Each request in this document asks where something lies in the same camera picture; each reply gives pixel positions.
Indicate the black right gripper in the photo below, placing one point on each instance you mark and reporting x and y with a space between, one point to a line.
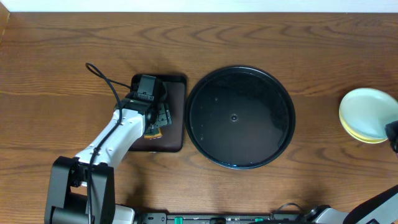
394 134

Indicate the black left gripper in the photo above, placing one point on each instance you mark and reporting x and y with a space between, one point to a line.
165 115

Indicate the orange sponge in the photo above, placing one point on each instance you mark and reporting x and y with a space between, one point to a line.
154 134

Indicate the yellow plate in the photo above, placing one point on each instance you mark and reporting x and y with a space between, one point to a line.
358 136

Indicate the mint green plate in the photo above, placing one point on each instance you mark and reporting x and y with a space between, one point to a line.
367 111

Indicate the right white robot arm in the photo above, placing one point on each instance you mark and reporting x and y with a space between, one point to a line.
379 209

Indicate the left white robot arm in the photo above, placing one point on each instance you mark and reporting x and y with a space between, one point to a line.
81 188

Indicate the rectangular black sponge tray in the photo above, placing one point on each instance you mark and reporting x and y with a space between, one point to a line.
172 139

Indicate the round black tray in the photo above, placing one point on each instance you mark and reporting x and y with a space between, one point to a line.
240 117

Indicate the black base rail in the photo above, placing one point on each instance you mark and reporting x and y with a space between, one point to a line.
277 217

